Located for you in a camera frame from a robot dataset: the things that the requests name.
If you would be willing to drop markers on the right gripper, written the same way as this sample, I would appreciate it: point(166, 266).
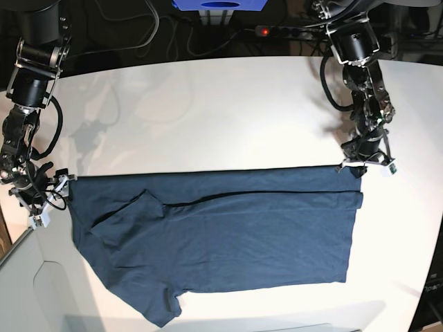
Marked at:
point(36, 191)

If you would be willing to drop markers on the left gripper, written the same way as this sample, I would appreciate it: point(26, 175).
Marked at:
point(369, 149)

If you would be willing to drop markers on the dark blue T-shirt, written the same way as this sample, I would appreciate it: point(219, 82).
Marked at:
point(152, 237)

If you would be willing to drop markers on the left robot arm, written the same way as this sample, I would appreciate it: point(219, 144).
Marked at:
point(355, 46)

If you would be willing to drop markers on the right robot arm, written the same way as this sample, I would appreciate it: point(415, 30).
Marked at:
point(41, 51)

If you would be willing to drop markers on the black power strip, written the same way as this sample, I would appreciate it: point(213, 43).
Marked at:
point(289, 32)

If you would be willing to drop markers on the blue box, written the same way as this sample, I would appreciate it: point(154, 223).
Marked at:
point(247, 5)

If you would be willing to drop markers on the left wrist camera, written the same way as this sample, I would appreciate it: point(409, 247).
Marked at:
point(389, 170)

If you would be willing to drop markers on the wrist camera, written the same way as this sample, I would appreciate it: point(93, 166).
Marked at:
point(39, 220)
point(389, 170)

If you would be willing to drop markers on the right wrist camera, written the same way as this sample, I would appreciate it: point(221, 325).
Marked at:
point(39, 220)

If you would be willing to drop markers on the white aluminium post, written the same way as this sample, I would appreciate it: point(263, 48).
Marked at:
point(215, 17)

